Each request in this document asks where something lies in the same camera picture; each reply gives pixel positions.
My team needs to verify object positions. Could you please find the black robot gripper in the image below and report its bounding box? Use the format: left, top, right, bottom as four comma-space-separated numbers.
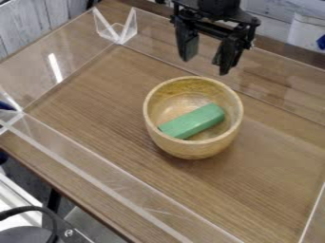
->
170, 0, 261, 76

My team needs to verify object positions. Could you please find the black table leg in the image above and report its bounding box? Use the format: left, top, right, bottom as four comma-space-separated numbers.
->
47, 189, 63, 213

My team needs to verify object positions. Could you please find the clear acrylic tray wall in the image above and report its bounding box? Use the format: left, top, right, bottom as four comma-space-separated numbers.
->
0, 109, 244, 243

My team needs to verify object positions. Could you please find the green rectangular block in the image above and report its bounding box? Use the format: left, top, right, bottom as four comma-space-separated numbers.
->
158, 103, 225, 140

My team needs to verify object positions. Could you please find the clear acrylic corner bracket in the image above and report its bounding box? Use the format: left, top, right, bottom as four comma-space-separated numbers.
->
91, 8, 138, 45

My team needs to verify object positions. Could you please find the white cylindrical container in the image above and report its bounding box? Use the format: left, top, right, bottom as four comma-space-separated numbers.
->
288, 12, 325, 54

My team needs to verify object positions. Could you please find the light wooden bowl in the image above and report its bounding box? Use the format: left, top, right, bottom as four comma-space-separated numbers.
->
143, 76, 244, 159

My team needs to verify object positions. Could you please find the black cable loop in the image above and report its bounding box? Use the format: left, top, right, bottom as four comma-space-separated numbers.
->
0, 205, 60, 243

